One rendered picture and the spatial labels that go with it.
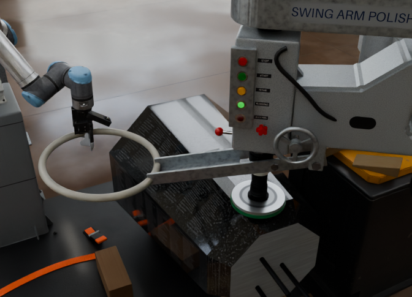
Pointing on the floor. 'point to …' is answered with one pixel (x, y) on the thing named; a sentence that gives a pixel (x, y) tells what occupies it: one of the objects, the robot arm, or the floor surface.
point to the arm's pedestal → (18, 179)
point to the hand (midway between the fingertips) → (92, 144)
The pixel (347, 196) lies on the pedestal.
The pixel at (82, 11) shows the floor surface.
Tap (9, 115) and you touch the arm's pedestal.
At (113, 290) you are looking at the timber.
